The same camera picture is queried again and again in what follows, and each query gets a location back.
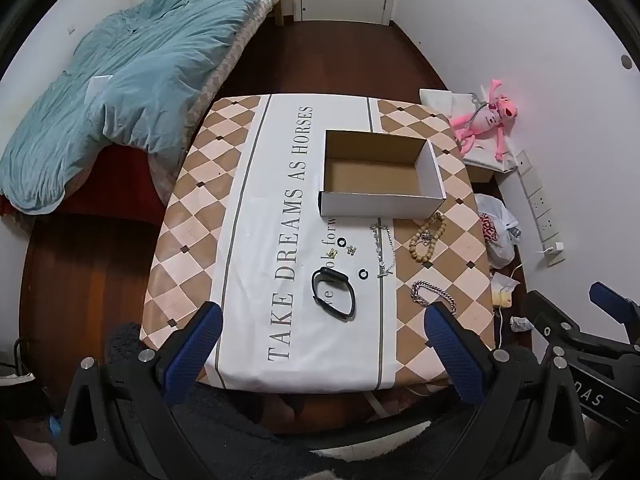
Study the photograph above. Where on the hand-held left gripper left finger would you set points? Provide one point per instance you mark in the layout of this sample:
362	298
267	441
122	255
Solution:
197	355

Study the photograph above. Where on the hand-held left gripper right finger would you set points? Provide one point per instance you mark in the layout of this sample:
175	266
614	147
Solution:
452	355

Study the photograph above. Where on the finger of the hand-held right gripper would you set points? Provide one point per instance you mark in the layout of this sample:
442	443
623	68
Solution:
612	302
547	317

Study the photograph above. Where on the black smart watch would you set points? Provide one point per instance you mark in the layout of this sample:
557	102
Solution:
325	271

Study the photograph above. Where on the white cardboard box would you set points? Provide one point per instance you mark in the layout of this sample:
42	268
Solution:
380	205

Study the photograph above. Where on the crumpled grey wrapper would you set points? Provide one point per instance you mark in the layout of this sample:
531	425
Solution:
520	324

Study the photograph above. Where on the cream small pouch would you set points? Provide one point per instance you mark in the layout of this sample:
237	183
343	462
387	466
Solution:
502	295

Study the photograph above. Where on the white charger plug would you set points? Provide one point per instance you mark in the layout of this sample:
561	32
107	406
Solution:
555	253

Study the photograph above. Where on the white plastic bag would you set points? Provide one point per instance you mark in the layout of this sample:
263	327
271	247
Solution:
495	252

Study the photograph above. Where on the dark fuzzy clothing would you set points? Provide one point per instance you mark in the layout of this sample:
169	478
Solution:
250	440

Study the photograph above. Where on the white power strip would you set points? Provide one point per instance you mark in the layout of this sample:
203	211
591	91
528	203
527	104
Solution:
537	200

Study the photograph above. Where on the pink plush toy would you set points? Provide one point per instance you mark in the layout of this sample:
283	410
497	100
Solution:
487	120

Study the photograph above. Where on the checkered printed tablecloth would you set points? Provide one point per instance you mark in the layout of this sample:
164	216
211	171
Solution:
280	160

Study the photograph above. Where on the white paper sheet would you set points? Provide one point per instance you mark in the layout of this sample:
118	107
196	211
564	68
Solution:
97	87

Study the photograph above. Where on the bed with patterned sheet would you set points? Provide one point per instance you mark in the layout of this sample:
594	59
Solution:
225	70

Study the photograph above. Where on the grey round wall cap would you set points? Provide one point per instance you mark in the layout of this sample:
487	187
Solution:
626	60

